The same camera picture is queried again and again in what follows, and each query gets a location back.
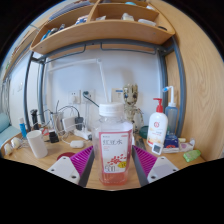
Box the white round headphones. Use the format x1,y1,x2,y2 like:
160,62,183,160
3,136,23,156

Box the black electric shaver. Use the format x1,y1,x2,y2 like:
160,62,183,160
29,108,40,131

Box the small blue box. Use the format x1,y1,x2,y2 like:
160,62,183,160
163,133,180,149

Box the wooden shelf unit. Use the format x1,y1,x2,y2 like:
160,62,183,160
29,0,177,56

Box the wooden wardrobe side panel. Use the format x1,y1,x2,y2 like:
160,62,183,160
149,0,224,162

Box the white charger block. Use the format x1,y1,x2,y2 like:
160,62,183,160
62,115,77,133

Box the small black charger block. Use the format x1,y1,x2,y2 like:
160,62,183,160
48,130,60,144

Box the white wall outlet with plug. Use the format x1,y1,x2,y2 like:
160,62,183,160
81,88,96,103

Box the tree creature figurine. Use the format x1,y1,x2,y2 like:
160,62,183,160
122,83,145,133

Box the white oval earbuds case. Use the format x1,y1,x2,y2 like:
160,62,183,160
69,139,86,149

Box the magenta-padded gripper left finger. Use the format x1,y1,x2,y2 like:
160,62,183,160
46,145,96,188

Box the white wall conduit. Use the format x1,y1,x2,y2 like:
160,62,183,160
49,58,110,103

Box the black power cable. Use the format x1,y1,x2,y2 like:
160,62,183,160
83,94,101,108

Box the white paper cup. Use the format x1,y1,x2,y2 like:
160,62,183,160
26,129,49,159

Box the blue white-capped tube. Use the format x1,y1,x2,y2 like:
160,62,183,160
18,117,28,139

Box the clear pink-label drink bottle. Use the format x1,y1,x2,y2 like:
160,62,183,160
92,102,134,187

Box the steel tumbler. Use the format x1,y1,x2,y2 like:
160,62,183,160
51,111,64,134

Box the white red-pump lotion bottle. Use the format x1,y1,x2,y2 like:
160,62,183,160
146,97,169,149

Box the white wall switch box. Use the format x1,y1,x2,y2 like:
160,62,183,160
110,87,124,103

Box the teal bed bedding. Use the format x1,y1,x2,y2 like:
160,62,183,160
0,111,21,144

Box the green wipes pack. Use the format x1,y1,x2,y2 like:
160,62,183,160
183,149,202,163

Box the flat round red coaster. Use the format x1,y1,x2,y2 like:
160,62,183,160
56,151,77,161

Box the dark green round jar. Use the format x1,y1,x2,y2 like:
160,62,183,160
139,125,149,139

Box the white power strip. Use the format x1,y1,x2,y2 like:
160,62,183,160
73,128,93,141

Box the clear blue white-nozzle bottle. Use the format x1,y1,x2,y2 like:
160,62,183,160
162,85,179,139

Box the grey metal desk frame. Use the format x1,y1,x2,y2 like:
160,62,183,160
23,36,187,138

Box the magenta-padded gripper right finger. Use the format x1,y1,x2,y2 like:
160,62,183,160
131,145,180,188

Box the small white thermometer display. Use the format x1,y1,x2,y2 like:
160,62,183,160
151,143,164,156

